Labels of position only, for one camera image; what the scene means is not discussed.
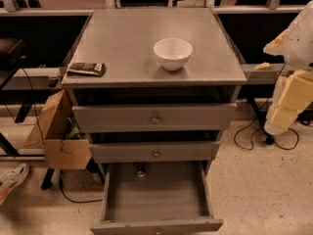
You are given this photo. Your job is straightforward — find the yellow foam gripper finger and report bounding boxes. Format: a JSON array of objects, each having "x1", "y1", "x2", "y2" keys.
[
  {"x1": 264, "y1": 70, "x2": 313, "y2": 135},
  {"x1": 263, "y1": 30, "x2": 288, "y2": 56}
]

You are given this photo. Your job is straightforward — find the redbull can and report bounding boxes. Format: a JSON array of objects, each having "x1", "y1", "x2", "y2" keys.
[{"x1": 137, "y1": 163, "x2": 146, "y2": 177}]

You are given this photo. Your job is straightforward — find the grey top drawer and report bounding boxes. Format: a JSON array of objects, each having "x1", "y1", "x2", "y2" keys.
[{"x1": 72, "y1": 103, "x2": 237, "y2": 133}]

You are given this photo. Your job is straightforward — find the grey drawer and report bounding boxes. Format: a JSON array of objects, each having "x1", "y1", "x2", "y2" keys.
[
  {"x1": 72, "y1": 103, "x2": 237, "y2": 133},
  {"x1": 89, "y1": 141, "x2": 220, "y2": 163},
  {"x1": 91, "y1": 162, "x2": 223, "y2": 235}
]

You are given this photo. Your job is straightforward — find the grey middle drawer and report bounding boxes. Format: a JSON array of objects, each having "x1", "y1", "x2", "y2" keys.
[{"x1": 89, "y1": 141, "x2": 220, "y2": 163}]

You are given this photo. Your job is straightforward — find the grey drawer cabinet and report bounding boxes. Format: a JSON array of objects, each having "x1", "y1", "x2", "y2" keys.
[{"x1": 61, "y1": 7, "x2": 248, "y2": 181}]

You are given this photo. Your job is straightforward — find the grey bottom drawer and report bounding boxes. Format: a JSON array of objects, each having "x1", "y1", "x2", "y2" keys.
[{"x1": 91, "y1": 162, "x2": 223, "y2": 235}]

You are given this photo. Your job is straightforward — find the yellow foam scrap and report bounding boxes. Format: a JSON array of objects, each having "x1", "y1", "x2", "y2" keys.
[{"x1": 253, "y1": 62, "x2": 270, "y2": 71}]

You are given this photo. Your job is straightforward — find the white ceramic bowl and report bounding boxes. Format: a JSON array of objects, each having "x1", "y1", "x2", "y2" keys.
[{"x1": 154, "y1": 38, "x2": 193, "y2": 71}]

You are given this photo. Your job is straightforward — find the dark snack bar packet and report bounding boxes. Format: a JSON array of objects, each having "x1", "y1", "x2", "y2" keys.
[{"x1": 67, "y1": 63, "x2": 106, "y2": 77}]

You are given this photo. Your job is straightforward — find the brown cardboard box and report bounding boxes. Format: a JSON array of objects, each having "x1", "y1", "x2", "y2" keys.
[{"x1": 24, "y1": 89, "x2": 91, "y2": 169}]

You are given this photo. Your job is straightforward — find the white sneaker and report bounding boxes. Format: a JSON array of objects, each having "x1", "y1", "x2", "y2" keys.
[{"x1": 0, "y1": 164, "x2": 29, "y2": 206}]

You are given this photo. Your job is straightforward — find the black floor cable left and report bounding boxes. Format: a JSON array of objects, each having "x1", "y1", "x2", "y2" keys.
[{"x1": 58, "y1": 169, "x2": 104, "y2": 205}]

